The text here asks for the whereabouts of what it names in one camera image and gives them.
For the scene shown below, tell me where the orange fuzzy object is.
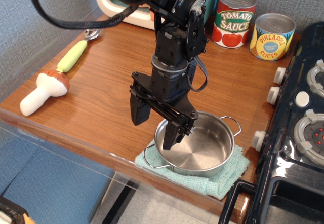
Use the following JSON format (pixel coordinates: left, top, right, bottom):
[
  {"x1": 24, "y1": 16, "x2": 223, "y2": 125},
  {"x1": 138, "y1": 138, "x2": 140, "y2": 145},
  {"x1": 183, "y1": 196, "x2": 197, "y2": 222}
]
[{"x1": 23, "y1": 214, "x2": 35, "y2": 224}]

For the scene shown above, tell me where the black braided cable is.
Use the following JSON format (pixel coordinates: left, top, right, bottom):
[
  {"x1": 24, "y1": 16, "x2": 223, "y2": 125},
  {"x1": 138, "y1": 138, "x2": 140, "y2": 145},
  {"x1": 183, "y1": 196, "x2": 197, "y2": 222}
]
[{"x1": 26, "y1": 0, "x2": 139, "y2": 30}]

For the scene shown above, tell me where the teal toy microwave oven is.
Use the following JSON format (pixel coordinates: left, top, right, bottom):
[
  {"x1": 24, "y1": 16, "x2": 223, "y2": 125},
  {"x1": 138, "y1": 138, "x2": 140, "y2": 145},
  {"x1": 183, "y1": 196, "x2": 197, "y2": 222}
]
[{"x1": 96, "y1": 0, "x2": 217, "y2": 30}]

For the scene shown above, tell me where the white stove knob upper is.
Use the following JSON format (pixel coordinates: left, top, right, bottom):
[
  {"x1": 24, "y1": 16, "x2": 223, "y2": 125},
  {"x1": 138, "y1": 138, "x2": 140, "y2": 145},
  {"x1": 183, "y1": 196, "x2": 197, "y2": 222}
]
[{"x1": 273, "y1": 67, "x2": 286, "y2": 85}]

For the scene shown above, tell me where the white stove knob middle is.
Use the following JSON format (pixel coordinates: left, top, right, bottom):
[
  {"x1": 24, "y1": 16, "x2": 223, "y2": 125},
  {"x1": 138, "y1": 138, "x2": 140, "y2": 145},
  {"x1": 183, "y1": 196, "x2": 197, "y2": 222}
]
[{"x1": 267, "y1": 87, "x2": 280, "y2": 105}]

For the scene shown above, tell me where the white stove knob lower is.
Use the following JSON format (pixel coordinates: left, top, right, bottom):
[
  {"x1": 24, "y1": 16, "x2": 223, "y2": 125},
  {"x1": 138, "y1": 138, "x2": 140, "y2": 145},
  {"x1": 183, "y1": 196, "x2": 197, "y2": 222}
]
[{"x1": 252, "y1": 131, "x2": 266, "y2": 152}]

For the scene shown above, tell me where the tomato sauce can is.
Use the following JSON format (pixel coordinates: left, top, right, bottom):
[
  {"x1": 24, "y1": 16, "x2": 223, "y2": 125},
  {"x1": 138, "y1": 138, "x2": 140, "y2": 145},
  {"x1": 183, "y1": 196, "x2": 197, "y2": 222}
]
[{"x1": 212, "y1": 0, "x2": 257, "y2": 48}]

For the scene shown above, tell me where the white stove knob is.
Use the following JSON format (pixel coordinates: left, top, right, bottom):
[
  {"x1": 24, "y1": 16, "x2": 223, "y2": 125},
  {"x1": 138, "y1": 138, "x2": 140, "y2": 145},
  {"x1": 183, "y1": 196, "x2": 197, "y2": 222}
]
[
  {"x1": 273, "y1": 67, "x2": 286, "y2": 85},
  {"x1": 267, "y1": 87, "x2": 280, "y2": 105},
  {"x1": 252, "y1": 131, "x2": 266, "y2": 152}
]

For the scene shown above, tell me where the plush toy mushroom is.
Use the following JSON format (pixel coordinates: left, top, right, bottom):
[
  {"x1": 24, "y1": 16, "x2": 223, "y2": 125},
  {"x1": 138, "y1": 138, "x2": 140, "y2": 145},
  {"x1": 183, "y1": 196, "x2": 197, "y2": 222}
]
[{"x1": 20, "y1": 70, "x2": 70, "y2": 116}]

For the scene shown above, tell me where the black toy stove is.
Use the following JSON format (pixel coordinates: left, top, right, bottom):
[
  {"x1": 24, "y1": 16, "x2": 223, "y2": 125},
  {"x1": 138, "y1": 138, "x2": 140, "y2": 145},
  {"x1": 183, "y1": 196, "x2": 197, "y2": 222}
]
[{"x1": 219, "y1": 22, "x2": 323, "y2": 223}]

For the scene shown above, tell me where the pineapple slices can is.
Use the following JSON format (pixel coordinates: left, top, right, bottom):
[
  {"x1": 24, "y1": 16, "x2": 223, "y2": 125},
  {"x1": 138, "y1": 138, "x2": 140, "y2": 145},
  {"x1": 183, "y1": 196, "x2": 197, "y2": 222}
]
[{"x1": 250, "y1": 13, "x2": 296, "y2": 61}]

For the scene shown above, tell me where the light blue folded cloth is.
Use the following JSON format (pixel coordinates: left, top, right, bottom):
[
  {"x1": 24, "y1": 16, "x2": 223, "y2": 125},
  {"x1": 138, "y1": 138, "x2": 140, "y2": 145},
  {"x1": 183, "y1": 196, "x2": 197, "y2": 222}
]
[{"x1": 135, "y1": 141, "x2": 250, "y2": 200}]

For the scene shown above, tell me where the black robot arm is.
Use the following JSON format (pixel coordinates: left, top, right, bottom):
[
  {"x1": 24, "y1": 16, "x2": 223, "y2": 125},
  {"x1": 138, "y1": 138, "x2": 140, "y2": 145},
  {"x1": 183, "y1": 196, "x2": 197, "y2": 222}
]
[{"x1": 120, "y1": 0, "x2": 208, "y2": 150}]

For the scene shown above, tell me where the steel pot with handles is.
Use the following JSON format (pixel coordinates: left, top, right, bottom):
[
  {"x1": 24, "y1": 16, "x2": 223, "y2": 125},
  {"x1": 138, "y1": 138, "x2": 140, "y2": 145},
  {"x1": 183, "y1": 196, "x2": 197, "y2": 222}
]
[{"x1": 143, "y1": 111, "x2": 242, "y2": 178}]

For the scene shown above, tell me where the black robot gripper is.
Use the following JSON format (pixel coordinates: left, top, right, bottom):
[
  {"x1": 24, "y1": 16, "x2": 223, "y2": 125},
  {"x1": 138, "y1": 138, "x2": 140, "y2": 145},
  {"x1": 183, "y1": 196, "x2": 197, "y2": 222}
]
[{"x1": 130, "y1": 61, "x2": 198, "y2": 150}]

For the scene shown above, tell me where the spoon with green handle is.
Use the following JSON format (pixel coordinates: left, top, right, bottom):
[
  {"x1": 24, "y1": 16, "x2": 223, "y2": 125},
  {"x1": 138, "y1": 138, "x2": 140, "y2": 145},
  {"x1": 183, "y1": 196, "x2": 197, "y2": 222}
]
[{"x1": 56, "y1": 29, "x2": 101, "y2": 73}]

